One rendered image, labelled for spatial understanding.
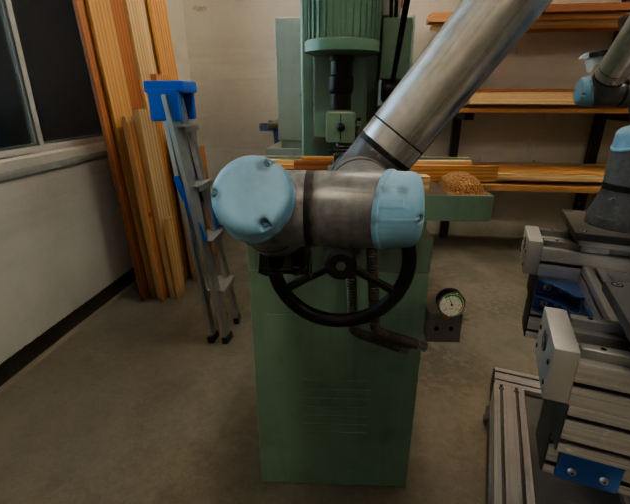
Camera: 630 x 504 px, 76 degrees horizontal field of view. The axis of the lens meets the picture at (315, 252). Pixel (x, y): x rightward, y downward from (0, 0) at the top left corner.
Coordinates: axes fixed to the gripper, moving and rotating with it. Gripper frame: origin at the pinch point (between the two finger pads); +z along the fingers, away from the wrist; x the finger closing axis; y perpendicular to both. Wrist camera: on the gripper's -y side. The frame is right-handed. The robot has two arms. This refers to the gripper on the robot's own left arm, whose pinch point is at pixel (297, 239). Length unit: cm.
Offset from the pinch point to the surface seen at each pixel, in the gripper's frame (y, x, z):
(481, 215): -10.5, 38.5, 23.7
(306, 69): -55, -4, 36
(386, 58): -57, 18, 35
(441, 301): 9.0, 30.2, 27.1
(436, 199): -13.5, 28.1, 21.4
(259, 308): 11.9, -13.4, 33.6
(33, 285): 5, -129, 99
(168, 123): -59, -63, 77
